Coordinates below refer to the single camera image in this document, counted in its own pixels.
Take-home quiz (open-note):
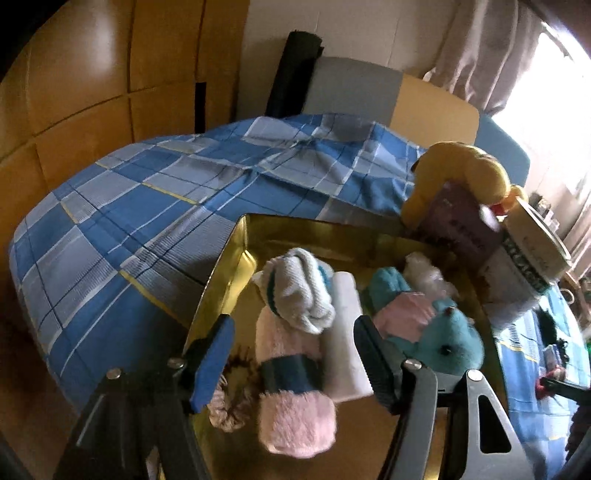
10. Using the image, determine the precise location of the wooden wardrobe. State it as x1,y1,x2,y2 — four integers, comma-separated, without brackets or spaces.
0,0,252,344

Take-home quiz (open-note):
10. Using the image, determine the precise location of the red cloth item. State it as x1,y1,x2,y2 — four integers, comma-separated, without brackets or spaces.
534,367,566,400

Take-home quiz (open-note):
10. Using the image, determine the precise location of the paper coffee cup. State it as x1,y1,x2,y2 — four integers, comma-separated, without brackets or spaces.
478,198,574,330

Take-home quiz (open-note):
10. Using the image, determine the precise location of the white towel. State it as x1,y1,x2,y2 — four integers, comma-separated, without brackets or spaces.
323,271,376,403

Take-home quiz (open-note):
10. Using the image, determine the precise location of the teal plush toy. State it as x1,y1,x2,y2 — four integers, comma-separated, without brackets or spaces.
362,265,485,377

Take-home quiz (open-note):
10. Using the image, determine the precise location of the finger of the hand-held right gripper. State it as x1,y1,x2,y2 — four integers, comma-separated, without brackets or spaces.
539,377,591,403

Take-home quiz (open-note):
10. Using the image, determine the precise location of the pale purple packet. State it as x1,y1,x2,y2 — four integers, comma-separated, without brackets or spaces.
418,181,503,268

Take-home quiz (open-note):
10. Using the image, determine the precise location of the mauve satin scrunchie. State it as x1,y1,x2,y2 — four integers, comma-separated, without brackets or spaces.
206,362,262,433

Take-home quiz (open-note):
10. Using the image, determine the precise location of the yellow headboard panel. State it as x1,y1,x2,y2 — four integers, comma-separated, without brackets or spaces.
389,73,480,149

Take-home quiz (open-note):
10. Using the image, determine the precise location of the blue checked bedsheet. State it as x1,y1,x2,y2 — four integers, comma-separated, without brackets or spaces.
8,112,591,480

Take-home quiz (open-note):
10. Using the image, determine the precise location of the pink fluffy sock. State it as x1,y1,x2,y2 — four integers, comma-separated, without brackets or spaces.
255,302,337,459

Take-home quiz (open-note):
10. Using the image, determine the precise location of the beige curtain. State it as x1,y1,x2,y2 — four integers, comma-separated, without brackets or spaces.
422,0,557,118

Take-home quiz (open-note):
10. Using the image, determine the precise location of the yellow plush toy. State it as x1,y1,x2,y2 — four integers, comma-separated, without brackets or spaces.
400,141,529,228

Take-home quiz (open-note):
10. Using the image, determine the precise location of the black rolled mat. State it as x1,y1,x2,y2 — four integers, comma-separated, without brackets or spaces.
267,30,325,117

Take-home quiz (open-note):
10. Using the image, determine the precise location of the gold metal tray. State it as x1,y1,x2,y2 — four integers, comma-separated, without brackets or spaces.
154,212,509,480

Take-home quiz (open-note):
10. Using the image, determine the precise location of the white teal striped sock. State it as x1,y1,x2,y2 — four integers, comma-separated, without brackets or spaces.
252,247,337,335

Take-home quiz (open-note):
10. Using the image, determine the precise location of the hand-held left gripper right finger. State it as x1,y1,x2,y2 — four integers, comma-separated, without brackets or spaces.
353,316,523,480

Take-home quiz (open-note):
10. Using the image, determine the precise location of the grey headboard panel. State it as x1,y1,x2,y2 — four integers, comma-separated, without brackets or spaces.
301,55,403,136

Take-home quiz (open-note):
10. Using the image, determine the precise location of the blue headboard panel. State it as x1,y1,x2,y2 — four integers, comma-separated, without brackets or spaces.
475,112,532,185

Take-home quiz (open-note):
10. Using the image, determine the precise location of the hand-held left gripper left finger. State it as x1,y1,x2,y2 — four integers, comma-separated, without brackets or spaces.
54,314,237,480

